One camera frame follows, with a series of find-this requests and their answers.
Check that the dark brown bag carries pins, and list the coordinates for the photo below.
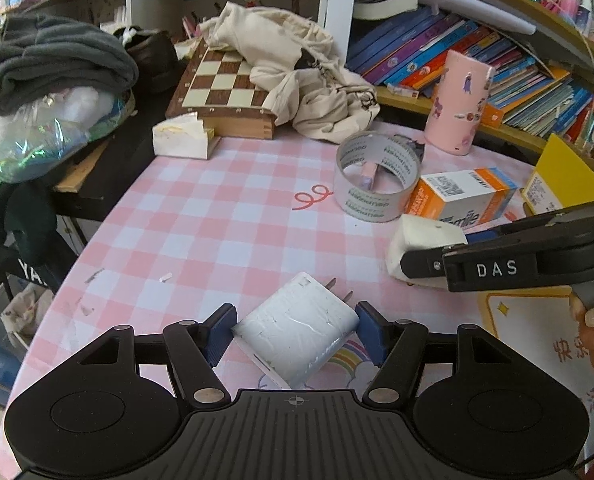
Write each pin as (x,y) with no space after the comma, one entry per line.
(152,57)

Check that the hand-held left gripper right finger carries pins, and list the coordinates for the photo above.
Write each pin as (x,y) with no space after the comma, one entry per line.
(372,332)

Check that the thick dark book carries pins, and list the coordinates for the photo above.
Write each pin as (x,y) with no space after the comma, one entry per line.
(387,5)

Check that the row of children's books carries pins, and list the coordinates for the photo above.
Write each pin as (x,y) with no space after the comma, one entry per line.
(402,45)

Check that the yellow cardboard box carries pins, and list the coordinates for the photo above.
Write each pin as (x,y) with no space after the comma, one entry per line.
(562,180)

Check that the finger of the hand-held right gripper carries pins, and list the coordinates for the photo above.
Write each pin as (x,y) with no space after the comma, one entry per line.
(502,227)
(477,270)

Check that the clear plastic bag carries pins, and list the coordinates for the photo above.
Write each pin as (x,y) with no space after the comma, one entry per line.
(42,135)

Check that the white soft block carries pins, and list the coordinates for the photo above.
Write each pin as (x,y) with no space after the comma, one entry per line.
(422,240)

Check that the pink checked table mat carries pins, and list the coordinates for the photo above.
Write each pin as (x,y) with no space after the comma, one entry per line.
(202,210)

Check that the wooden chessboard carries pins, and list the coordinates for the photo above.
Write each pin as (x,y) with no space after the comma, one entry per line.
(217,85)

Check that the silver duct tape roll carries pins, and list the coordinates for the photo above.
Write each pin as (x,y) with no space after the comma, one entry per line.
(372,207)

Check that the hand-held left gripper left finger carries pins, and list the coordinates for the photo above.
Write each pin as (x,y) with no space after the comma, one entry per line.
(222,332)

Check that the white yellow paper block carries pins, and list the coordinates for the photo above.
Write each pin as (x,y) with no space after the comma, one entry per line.
(182,140)

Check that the black garment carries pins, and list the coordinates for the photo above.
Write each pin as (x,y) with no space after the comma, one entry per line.
(17,220)

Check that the white lamp bar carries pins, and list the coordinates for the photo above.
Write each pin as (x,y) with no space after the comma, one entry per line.
(477,7)

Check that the brown cardboard sheet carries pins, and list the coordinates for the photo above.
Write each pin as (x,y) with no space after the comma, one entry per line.
(84,165)

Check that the pink printed cylinder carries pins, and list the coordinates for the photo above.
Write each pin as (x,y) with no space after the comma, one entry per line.
(457,105)

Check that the white wall charger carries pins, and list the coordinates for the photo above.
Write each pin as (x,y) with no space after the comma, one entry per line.
(297,330)

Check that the grey folded cloth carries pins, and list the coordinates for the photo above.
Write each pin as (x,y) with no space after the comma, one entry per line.
(52,60)

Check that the white wooden bookshelf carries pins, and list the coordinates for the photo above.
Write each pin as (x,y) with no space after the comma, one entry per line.
(337,0)

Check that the beige cloth bag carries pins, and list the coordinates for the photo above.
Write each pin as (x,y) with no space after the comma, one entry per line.
(277,35)

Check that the crumpled white bag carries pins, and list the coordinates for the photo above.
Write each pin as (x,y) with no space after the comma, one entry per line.
(24,312)

